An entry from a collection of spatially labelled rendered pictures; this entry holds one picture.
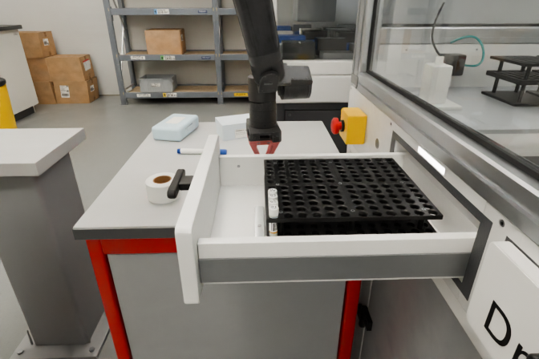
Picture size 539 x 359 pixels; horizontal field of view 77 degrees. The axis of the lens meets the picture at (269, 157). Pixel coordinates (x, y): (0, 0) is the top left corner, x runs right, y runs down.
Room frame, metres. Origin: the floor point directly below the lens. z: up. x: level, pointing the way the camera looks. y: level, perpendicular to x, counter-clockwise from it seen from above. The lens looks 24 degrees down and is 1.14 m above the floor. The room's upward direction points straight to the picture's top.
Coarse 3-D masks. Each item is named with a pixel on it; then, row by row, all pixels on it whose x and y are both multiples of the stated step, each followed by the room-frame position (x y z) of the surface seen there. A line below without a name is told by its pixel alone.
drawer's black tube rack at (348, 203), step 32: (288, 160) 0.53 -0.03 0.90; (320, 160) 0.53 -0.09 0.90; (352, 160) 0.53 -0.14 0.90; (384, 160) 0.52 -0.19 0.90; (288, 192) 0.42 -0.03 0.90; (320, 192) 0.43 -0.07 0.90; (352, 192) 0.43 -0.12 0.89; (384, 192) 0.42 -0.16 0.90; (416, 192) 0.42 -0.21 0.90; (288, 224) 0.38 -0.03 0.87; (320, 224) 0.38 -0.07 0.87; (352, 224) 0.37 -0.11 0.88; (384, 224) 0.39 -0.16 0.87; (416, 224) 0.38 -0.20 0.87
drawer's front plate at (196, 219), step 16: (208, 144) 0.53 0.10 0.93; (208, 160) 0.46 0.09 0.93; (208, 176) 0.43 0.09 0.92; (192, 192) 0.37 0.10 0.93; (208, 192) 0.42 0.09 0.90; (192, 208) 0.33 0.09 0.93; (208, 208) 0.41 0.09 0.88; (176, 224) 0.30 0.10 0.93; (192, 224) 0.31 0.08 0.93; (208, 224) 0.40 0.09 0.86; (176, 240) 0.29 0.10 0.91; (192, 240) 0.30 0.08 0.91; (192, 256) 0.29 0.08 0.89; (192, 272) 0.29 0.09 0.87; (192, 288) 0.29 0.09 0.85
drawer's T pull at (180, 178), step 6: (180, 174) 0.45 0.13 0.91; (174, 180) 0.43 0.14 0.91; (180, 180) 0.43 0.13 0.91; (186, 180) 0.43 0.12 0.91; (174, 186) 0.41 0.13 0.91; (180, 186) 0.42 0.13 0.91; (186, 186) 0.42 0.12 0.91; (168, 192) 0.40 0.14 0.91; (174, 192) 0.40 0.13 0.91; (168, 198) 0.40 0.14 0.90; (174, 198) 0.40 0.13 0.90
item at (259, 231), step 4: (256, 208) 0.46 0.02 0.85; (260, 208) 0.46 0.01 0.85; (256, 212) 0.45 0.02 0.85; (260, 212) 0.45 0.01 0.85; (256, 216) 0.43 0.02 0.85; (260, 216) 0.43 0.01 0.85; (256, 220) 0.42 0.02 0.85; (260, 220) 0.42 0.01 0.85; (256, 224) 0.41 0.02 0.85; (260, 224) 0.41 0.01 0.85; (256, 228) 0.40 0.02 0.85; (260, 228) 0.40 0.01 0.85; (264, 228) 0.41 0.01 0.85; (256, 232) 0.40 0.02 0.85; (260, 232) 0.40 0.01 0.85; (264, 232) 0.40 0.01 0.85
